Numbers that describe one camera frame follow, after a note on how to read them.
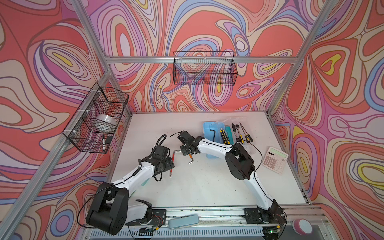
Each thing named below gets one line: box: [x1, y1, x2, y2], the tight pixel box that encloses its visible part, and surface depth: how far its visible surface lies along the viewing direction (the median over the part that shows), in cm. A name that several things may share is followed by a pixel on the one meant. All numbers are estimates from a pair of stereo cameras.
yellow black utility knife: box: [220, 128, 231, 145], surface depth 97 cm
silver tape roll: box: [95, 113, 116, 126], surface depth 75 cm
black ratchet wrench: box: [231, 123, 241, 142], surface depth 97 cm
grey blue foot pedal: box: [168, 215, 200, 230], surface depth 72 cm
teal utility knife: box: [225, 124, 234, 145], surface depth 98 cm
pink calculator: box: [262, 146, 289, 175], surface depth 93 cm
